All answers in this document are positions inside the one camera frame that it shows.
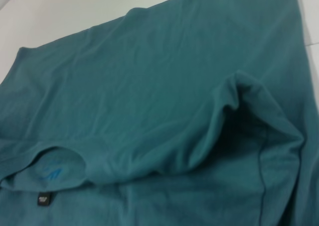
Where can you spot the teal T-shirt with pink print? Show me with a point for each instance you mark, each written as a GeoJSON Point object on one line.
{"type": "Point", "coordinates": [159, 111]}

